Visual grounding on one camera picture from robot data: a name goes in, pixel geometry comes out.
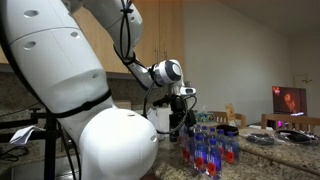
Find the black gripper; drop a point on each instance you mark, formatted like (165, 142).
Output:
(178, 105)

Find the Fiji water bottle blue cap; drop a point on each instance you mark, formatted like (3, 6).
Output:
(220, 141)
(186, 146)
(213, 161)
(204, 131)
(200, 155)
(212, 133)
(196, 130)
(231, 150)

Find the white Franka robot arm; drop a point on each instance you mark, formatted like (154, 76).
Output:
(50, 50)

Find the black can white print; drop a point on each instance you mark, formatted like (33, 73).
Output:
(173, 136)

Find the white paper towel roll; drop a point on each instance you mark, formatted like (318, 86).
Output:
(162, 120)

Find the colourful tissue box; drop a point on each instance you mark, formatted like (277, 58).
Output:
(204, 116)

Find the white crumpled paper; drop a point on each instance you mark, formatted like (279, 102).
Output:
(151, 117)

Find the black glasses case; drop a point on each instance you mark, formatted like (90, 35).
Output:
(227, 128)

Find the tan paper bag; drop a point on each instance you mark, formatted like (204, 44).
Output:
(230, 111)

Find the narrow wooden chair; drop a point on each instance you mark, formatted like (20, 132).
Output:
(240, 118)

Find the wide wooden chair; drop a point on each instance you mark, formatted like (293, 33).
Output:
(290, 118)

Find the glowing television screen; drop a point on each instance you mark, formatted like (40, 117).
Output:
(289, 100)

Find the white folded paper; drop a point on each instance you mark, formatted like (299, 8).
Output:
(21, 135)

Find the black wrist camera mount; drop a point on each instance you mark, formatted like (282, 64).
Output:
(162, 100)

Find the wooden wall cabinet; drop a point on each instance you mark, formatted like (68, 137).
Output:
(150, 33)

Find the wall coat hook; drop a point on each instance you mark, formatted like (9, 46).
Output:
(306, 80)

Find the black camera stand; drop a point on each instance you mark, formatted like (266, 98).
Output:
(50, 150)

